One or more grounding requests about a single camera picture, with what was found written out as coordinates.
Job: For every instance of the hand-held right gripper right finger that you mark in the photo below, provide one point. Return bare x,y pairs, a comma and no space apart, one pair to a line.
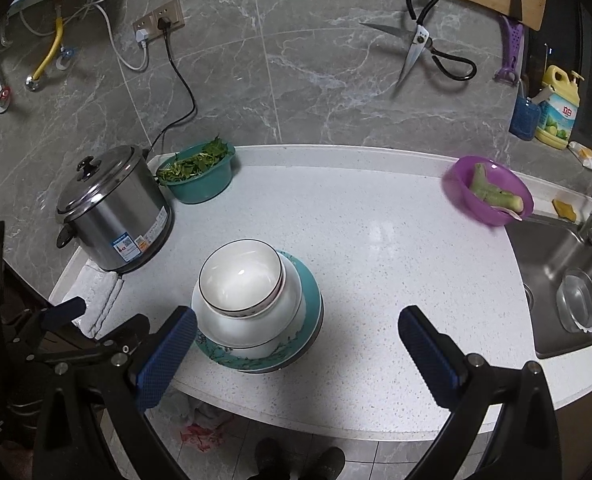
428,355

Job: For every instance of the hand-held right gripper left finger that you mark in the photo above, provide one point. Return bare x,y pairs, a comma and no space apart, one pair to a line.
168,355

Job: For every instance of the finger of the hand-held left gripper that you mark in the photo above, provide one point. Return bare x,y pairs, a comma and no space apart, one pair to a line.
68,310
126,332

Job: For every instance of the white bowl with floral print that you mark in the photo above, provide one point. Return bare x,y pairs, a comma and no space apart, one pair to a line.
211,307

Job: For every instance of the large white bowl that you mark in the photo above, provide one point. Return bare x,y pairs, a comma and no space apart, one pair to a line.
286,310

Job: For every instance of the white folded towel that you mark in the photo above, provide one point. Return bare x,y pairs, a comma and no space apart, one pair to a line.
98,295

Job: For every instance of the grey floor cloth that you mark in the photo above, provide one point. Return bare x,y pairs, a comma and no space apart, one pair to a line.
196,407

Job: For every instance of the red and white plastic bag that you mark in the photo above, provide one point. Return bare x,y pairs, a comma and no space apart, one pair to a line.
201,435

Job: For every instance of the stainless steel rice cooker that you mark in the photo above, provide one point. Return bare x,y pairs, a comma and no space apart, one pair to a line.
116,210

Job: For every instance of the person's black shoe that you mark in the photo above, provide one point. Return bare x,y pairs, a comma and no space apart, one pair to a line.
326,462
272,460

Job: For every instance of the stainless steel sink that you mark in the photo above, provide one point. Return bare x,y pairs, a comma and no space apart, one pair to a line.
545,260

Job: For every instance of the purple plastic basin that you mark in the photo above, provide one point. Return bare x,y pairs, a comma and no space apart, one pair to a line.
468,205

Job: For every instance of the clear glass bowl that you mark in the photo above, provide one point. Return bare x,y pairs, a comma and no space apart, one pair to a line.
578,302

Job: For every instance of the green plastic basin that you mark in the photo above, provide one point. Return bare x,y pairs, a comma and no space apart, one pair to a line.
201,187

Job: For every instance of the green vegetable stem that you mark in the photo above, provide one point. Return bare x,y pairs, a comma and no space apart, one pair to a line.
490,187

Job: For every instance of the leafy green vegetables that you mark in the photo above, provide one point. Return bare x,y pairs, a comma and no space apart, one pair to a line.
191,162

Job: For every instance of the yellow sponge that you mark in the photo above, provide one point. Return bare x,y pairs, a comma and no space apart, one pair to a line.
563,209

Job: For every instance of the blue utensil holder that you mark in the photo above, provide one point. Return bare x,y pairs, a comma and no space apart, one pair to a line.
523,120

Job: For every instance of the white and yellow packet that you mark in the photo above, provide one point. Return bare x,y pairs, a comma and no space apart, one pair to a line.
585,156

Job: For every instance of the yellow dish soap bottle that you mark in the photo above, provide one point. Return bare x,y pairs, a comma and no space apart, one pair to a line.
558,110

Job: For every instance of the steel kitchen scissors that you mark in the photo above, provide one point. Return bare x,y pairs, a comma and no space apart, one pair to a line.
418,35

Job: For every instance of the purple peeler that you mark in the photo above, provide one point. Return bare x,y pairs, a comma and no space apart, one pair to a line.
511,45

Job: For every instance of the wall power outlet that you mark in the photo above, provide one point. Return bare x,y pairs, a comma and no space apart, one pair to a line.
158,20

